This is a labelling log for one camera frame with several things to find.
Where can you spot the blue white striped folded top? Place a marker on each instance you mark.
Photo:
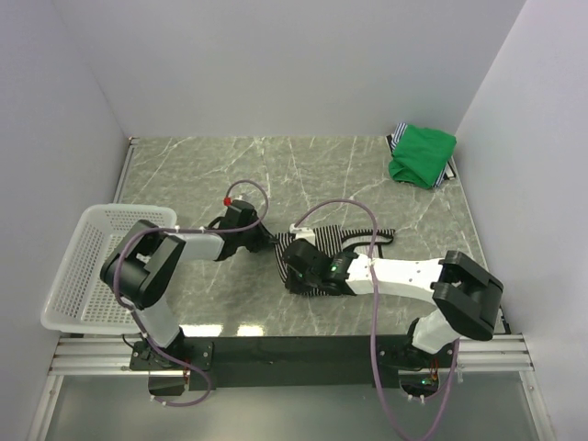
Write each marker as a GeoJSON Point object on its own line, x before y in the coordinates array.
{"type": "Point", "coordinates": [399, 133]}

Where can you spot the green folded tank top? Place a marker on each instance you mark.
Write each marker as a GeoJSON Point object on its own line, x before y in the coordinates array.
{"type": "Point", "coordinates": [420, 156]}

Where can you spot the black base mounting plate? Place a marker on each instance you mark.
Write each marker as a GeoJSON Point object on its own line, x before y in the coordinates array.
{"type": "Point", "coordinates": [265, 361]}

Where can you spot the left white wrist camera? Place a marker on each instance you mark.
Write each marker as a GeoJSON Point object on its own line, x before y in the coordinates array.
{"type": "Point", "coordinates": [237, 203]}

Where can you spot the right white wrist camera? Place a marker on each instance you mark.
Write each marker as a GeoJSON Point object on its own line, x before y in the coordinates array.
{"type": "Point", "coordinates": [303, 233]}

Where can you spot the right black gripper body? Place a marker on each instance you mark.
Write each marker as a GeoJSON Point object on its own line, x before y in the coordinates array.
{"type": "Point", "coordinates": [301, 283]}

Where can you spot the white plastic basket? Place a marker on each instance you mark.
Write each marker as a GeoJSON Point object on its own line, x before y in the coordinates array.
{"type": "Point", "coordinates": [78, 301]}

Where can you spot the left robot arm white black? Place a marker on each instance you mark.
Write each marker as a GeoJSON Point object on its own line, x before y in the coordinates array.
{"type": "Point", "coordinates": [140, 269]}

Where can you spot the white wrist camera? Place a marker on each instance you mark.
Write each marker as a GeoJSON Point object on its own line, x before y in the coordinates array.
{"type": "Point", "coordinates": [237, 203]}
{"type": "Point", "coordinates": [303, 233]}

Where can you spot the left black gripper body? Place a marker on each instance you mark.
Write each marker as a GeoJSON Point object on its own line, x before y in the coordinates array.
{"type": "Point", "coordinates": [254, 237]}

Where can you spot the black white striped tank top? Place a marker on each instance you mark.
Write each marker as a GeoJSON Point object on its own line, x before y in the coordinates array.
{"type": "Point", "coordinates": [335, 239]}

